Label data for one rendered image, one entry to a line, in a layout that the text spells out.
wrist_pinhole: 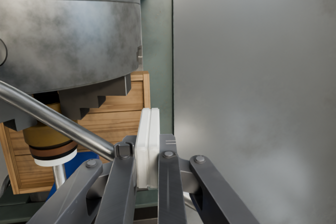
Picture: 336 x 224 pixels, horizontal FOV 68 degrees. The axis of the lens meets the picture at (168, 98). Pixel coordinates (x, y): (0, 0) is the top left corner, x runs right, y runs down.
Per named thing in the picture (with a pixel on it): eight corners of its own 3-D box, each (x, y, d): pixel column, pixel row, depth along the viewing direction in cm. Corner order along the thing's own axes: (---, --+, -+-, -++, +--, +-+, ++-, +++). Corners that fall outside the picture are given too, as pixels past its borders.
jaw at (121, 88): (49, 49, 35) (132, 48, 34) (64, 45, 40) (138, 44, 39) (60, 121, 39) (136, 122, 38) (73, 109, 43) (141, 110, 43)
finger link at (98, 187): (134, 198, 14) (82, 200, 14) (140, 152, 19) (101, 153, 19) (133, 176, 14) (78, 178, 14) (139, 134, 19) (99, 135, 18)
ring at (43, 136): (1, 111, 35) (15, 167, 38) (70, 106, 36) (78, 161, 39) (27, 92, 44) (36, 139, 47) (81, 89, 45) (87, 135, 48)
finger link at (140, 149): (148, 189, 16) (137, 189, 16) (151, 138, 23) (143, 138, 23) (146, 148, 15) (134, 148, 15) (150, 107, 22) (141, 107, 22)
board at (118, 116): (-6, 77, 58) (-15, 81, 54) (148, 70, 63) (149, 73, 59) (19, 184, 67) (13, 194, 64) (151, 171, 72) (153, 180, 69)
